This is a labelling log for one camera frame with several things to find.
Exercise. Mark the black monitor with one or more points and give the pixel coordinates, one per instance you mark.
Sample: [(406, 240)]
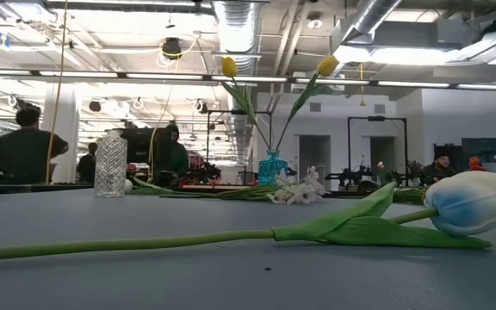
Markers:
[(138, 146)]

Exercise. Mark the clear cut-glass vase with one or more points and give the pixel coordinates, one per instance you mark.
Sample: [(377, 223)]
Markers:
[(111, 163)]

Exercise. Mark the person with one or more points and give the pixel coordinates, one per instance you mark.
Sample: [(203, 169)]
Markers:
[(88, 165), (24, 150), (439, 170), (172, 159)]

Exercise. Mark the black ceiling dome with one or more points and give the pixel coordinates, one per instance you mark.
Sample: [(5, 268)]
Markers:
[(171, 47)]

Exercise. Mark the silver ceiling duct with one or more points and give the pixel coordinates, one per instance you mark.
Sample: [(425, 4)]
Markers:
[(237, 34)]

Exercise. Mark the dark screen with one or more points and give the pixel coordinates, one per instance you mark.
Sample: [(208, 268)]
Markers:
[(482, 150)]

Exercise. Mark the white flower bunch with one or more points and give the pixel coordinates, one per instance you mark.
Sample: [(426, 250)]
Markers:
[(299, 194)]

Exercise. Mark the blue and white tulip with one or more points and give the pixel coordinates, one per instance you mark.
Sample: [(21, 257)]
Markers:
[(467, 202)]

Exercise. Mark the black metal frame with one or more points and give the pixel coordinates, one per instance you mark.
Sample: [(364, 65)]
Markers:
[(377, 118), (239, 112)]

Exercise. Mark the blue glass vase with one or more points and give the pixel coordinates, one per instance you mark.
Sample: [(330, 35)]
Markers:
[(272, 170)]

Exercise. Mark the yellow tulip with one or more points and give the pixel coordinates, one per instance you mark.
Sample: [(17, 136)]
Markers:
[(229, 66), (327, 65)]

